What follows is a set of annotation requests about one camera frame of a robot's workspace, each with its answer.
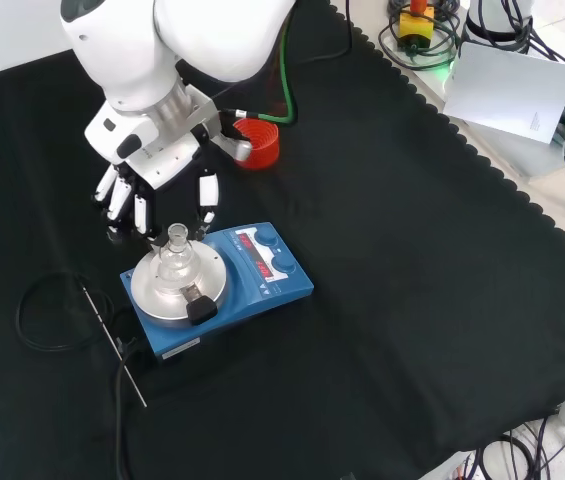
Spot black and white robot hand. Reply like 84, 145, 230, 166
85, 102, 221, 246

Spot clear round-bottom flask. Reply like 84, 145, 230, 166
154, 223, 201, 292

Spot heater with blue base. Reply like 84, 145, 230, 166
120, 222, 315, 369

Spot thin metal probe rod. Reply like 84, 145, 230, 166
78, 283, 149, 408

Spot black bench cloth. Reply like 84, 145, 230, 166
0, 0, 565, 480

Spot yellow stop button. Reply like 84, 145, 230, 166
397, 0, 436, 52

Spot pale white board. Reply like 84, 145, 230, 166
442, 41, 565, 146

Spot red ribbed flask ring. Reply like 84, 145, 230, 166
233, 118, 281, 172

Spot green robot cable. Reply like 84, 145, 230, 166
257, 9, 299, 126

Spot black heater cable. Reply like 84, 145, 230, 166
15, 272, 139, 480

